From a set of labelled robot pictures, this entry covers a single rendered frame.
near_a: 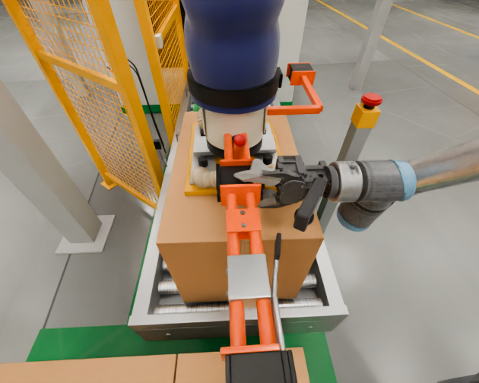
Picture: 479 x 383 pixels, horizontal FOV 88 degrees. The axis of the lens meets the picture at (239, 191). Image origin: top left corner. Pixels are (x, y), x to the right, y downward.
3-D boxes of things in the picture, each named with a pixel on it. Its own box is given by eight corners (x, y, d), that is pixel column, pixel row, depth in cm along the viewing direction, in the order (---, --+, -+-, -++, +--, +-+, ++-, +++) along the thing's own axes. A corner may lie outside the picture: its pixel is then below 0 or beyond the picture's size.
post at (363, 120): (304, 242, 166) (356, 102, 92) (314, 242, 166) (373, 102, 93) (306, 251, 161) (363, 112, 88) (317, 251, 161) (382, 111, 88)
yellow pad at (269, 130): (244, 125, 91) (245, 113, 87) (271, 125, 92) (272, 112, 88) (253, 194, 68) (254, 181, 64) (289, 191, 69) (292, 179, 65)
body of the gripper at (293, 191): (271, 178, 59) (319, 178, 60) (275, 207, 54) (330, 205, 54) (274, 154, 54) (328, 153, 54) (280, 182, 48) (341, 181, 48)
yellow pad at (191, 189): (192, 127, 90) (191, 115, 87) (220, 126, 91) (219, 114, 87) (184, 197, 67) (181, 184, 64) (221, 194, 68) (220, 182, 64)
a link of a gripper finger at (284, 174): (255, 179, 51) (293, 187, 53) (256, 185, 50) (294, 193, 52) (264, 163, 47) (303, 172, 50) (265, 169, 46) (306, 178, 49)
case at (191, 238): (197, 182, 127) (184, 111, 98) (274, 180, 128) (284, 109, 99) (183, 302, 87) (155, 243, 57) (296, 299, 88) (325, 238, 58)
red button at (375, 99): (355, 102, 92) (359, 92, 90) (373, 102, 93) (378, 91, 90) (363, 112, 88) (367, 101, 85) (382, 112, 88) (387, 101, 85)
